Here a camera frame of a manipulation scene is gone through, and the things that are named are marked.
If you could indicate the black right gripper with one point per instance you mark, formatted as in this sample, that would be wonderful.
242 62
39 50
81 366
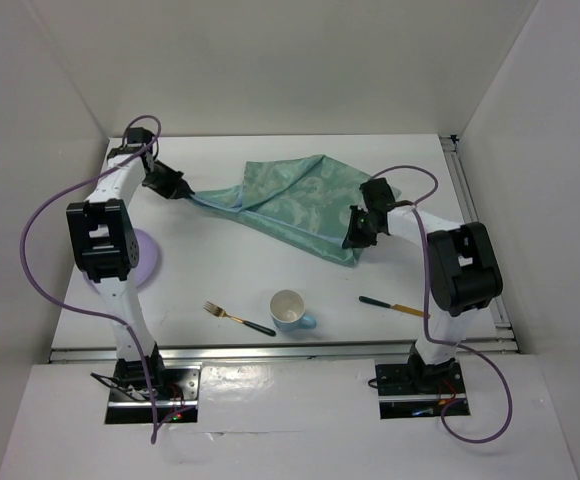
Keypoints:
354 238

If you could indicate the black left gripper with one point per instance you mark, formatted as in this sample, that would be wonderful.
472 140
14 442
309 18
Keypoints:
170 190

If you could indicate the teal green cloth napkin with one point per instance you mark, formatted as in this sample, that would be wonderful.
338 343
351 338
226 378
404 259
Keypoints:
302 202

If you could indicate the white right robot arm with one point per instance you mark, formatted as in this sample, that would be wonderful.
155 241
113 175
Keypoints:
461 272

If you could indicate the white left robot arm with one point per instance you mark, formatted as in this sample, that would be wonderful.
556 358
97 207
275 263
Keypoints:
106 248

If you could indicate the lavender plastic plate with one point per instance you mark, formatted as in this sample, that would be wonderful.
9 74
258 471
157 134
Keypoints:
149 258

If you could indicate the light blue ceramic mug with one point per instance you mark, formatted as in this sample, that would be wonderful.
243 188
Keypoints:
288 312

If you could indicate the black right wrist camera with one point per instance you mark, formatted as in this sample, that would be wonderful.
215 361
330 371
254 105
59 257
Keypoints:
377 195

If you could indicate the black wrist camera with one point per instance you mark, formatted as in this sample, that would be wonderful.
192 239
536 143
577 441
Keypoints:
139 136
377 195

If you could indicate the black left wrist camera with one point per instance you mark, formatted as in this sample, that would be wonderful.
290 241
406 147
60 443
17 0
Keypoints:
139 136

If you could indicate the gold knife dark handle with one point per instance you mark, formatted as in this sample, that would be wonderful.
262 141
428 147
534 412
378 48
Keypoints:
397 307

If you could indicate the gold fork dark handle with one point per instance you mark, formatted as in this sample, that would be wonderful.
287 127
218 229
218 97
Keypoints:
219 312

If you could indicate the aluminium front frame rail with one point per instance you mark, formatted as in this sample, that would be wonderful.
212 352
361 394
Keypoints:
256 353

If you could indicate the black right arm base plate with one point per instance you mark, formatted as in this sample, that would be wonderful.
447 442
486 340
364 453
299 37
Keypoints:
400 398

